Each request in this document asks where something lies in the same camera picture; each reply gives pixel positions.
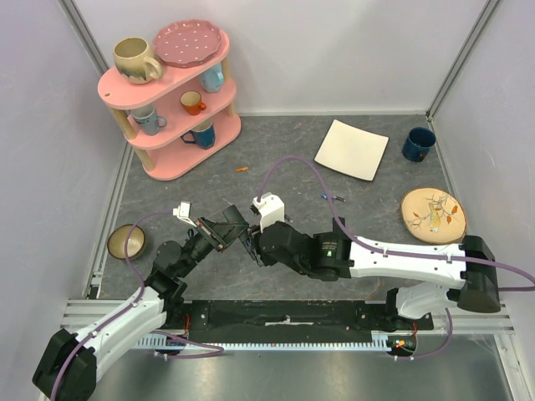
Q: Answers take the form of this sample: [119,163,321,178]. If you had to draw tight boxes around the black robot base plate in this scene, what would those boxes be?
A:
[164,300,434,343]

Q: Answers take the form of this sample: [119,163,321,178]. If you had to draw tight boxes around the slotted cable duct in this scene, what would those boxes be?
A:
[133,333,413,353]

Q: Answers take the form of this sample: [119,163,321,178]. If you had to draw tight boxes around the dark teal mug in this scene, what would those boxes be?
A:
[181,119,216,150]

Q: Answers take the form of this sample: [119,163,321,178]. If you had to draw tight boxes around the black remote battery cover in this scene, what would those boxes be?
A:
[332,217,345,233]

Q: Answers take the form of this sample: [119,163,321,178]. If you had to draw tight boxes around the beige ceramic mug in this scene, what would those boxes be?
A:
[113,37,164,84]

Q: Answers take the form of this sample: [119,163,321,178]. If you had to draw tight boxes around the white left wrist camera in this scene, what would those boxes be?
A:
[172,201,191,221]

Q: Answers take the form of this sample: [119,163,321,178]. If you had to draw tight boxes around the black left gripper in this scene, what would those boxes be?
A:
[177,215,248,277]

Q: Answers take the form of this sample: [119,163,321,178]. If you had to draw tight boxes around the round wooden bird plate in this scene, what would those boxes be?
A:
[400,187,466,244]

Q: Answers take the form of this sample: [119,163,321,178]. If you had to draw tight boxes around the brown ceramic bowl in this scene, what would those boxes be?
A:
[107,224,146,261]

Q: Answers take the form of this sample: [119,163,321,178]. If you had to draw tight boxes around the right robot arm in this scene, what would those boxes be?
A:
[245,221,501,331]

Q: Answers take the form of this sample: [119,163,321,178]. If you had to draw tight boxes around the orange mug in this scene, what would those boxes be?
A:
[180,90,206,116]

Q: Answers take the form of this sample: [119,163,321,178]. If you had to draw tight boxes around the pink dotted plate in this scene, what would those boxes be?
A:
[152,19,222,69]

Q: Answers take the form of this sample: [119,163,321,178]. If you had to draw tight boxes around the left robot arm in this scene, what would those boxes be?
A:
[32,206,250,400]

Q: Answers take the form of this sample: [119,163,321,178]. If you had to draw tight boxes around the pink three-tier shelf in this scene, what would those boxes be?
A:
[98,32,242,180]

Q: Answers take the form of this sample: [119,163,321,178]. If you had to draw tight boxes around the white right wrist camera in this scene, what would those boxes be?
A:
[252,192,285,232]

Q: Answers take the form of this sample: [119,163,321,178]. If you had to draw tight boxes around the black remote control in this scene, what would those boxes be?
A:
[221,204,254,260]

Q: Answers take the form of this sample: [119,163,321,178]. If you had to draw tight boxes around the light blue mug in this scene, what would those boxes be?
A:
[199,63,225,93]

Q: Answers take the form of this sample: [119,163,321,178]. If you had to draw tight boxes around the navy blue mug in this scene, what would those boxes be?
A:
[402,127,436,162]

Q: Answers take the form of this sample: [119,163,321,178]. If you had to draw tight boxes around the grey blue mug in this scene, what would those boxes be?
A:
[130,104,167,136]

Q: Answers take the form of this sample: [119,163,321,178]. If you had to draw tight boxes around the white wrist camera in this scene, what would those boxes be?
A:
[172,201,191,221]
[252,192,285,232]

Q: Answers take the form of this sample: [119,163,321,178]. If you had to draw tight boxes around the white square plate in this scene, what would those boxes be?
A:
[314,119,389,181]

